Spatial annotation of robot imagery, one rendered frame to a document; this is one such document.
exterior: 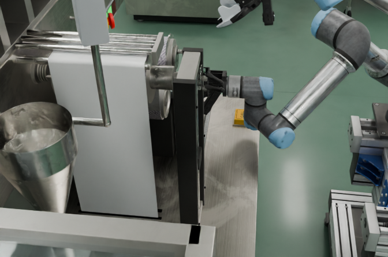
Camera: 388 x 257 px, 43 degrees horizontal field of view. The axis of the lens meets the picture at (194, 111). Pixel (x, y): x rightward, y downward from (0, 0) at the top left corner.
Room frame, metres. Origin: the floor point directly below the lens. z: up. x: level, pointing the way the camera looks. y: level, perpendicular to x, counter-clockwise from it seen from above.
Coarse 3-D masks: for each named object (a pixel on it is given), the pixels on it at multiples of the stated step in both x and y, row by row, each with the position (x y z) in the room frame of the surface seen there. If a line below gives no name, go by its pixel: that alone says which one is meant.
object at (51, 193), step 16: (48, 128) 0.73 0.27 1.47; (16, 144) 0.70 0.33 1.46; (32, 144) 0.71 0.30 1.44; (48, 144) 0.72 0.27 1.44; (64, 176) 0.62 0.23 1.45; (32, 192) 0.60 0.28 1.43; (48, 192) 0.61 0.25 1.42; (64, 192) 0.64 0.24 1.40; (48, 208) 0.62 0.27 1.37; (64, 208) 0.65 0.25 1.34
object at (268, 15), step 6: (264, 0) 1.30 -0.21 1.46; (270, 0) 1.30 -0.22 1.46; (264, 6) 1.30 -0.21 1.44; (270, 6) 1.30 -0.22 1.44; (264, 12) 1.30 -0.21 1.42; (270, 12) 1.29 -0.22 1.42; (264, 18) 1.30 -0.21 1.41; (270, 18) 1.29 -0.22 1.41; (264, 24) 1.30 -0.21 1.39; (270, 24) 1.29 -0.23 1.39
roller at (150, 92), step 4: (148, 60) 1.09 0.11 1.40; (152, 64) 1.13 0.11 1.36; (156, 64) 1.18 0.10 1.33; (148, 72) 1.08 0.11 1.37; (148, 76) 1.08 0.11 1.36; (148, 80) 1.08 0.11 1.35; (52, 84) 1.08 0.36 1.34; (148, 84) 1.07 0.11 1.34; (148, 88) 1.07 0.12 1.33; (148, 92) 1.06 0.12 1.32; (152, 92) 1.11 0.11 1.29; (148, 96) 1.06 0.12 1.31; (152, 96) 1.10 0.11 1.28; (148, 100) 1.06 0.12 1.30
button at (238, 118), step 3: (237, 111) 1.50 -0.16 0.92; (240, 111) 1.50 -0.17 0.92; (243, 111) 1.50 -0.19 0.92; (237, 114) 1.48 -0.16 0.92; (240, 114) 1.48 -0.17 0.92; (234, 117) 1.47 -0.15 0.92; (237, 117) 1.47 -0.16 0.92; (240, 117) 1.47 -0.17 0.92; (234, 120) 1.45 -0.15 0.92; (237, 120) 1.45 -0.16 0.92; (240, 120) 1.45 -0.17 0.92; (243, 120) 1.45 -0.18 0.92; (234, 123) 1.45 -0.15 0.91; (237, 123) 1.45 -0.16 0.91; (240, 123) 1.45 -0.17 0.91; (243, 123) 1.45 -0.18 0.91
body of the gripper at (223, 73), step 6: (204, 72) 1.42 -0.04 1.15; (210, 72) 1.42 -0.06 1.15; (216, 72) 1.42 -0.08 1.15; (222, 72) 1.41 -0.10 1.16; (222, 78) 1.38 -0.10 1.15; (204, 84) 1.37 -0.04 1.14; (210, 84) 1.39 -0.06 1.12; (216, 84) 1.39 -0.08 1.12; (210, 90) 1.39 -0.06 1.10; (204, 96) 1.37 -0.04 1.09
